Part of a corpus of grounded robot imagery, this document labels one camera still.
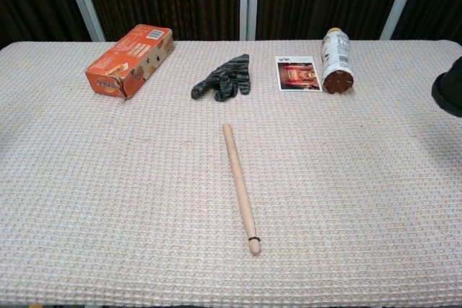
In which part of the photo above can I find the black cup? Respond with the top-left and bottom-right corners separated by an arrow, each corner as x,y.
431,73 -> 462,118

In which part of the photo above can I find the black round jar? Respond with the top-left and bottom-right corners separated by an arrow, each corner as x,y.
437,54 -> 462,107

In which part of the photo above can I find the wooden stick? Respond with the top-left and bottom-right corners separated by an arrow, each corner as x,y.
222,123 -> 262,256

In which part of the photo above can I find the black grey work glove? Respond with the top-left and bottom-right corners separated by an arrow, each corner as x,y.
191,53 -> 251,103

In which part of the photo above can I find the white photo card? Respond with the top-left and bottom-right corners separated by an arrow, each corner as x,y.
274,55 -> 323,92

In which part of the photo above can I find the beige woven table cloth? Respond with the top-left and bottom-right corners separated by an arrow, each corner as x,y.
0,39 -> 462,305

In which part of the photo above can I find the orange cardboard box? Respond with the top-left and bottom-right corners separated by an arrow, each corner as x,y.
84,23 -> 174,100

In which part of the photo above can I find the white bottle with yellow cap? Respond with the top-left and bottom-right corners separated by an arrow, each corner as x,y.
321,27 -> 356,96

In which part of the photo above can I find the grey metal partition post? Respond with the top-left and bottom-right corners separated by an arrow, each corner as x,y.
379,0 -> 423,40
60,0 -> 106,42
239,0 -> 258,41

